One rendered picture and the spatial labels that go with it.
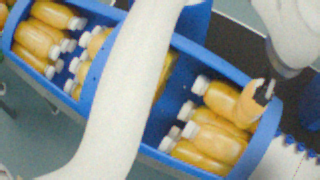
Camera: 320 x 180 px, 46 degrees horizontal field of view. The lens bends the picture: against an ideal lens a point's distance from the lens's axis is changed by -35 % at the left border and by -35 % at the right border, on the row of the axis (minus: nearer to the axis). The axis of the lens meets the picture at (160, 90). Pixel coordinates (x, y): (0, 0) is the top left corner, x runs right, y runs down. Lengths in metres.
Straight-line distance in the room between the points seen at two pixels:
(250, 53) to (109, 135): 1.86
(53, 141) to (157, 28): 1.88
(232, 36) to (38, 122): 1.08
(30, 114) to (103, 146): 1.95
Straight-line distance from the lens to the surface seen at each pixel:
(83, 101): 1.20
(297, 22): 0.53
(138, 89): 0.54
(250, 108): 0.96
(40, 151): 2.42
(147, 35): 0.55
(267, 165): 1.46
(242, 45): 2.36
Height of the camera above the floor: 2.33
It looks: 75 degrees down
